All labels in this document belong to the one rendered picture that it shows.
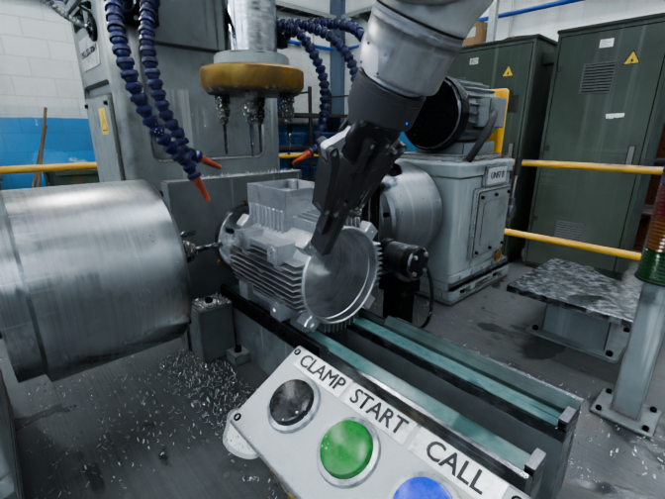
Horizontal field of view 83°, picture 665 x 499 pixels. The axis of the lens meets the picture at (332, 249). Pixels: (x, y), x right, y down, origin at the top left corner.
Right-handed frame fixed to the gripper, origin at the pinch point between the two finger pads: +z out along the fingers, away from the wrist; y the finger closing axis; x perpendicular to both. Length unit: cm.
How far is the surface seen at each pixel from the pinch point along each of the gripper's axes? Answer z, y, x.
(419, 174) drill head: 4.8, -41.0, -14.4
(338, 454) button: -9.6, 21.7, 23.8
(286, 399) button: -7.2, 21.4, 19.2
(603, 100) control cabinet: -4, -313, -60
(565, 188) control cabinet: 60, -313, -39
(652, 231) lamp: -14.2, -34.0, 25.4
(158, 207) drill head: 4.8, 16.6, -14.4
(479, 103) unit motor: -9, -65, -22
